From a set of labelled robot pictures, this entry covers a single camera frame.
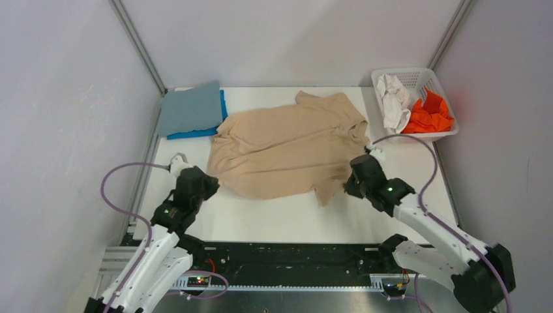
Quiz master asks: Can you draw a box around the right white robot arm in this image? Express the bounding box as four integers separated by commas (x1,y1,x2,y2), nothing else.
344,154,516,312

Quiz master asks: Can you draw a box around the orange crumpled t-shirt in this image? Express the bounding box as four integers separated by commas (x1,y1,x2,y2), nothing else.
402,87,455,134

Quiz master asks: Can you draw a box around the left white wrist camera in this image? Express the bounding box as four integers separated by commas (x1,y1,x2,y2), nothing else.
168,153,193,177

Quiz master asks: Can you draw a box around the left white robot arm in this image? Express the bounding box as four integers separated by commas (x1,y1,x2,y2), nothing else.
85,164,220,312

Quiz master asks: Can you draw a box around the white crumpled t-shirt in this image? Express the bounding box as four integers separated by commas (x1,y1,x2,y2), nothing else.
376,74,411,134

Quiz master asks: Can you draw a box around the left corner aluminium post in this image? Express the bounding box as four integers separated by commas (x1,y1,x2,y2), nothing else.
109,0,168,95

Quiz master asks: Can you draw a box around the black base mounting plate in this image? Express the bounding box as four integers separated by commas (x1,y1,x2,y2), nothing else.
192,241,412,289

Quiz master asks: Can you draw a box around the right corner aluminium post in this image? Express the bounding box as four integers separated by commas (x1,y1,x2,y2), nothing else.
427,0,477,70

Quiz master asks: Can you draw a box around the white plastic laundry basket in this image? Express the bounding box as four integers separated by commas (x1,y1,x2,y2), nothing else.
371,67,460,142

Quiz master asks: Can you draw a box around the folded blue t-shirt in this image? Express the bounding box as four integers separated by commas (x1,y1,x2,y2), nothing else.
166,89,229,141

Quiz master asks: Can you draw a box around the controller board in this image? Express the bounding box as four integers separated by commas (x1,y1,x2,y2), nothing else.
187,276,211,288
382,283,406,299

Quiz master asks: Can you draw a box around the corner aluminium post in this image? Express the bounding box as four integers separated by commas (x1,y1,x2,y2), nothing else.
109,0,168,95
427,0,477,70

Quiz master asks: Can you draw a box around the folded grey t-shirt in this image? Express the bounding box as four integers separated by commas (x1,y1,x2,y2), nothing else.
157,81,228,140

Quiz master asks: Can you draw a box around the right controller board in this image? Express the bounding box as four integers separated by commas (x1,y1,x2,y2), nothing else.
382,283,406,299

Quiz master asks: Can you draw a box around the beige t-shirt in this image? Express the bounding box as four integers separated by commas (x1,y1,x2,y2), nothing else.
207,91,369,207

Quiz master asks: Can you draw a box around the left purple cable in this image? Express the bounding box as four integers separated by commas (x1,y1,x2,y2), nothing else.
100,162,230,313

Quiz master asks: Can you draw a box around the aluminium frame rail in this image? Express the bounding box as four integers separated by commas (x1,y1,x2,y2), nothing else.
88,246,504,313

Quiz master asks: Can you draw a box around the left controller board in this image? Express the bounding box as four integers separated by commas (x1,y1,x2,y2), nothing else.
187,276,211,288

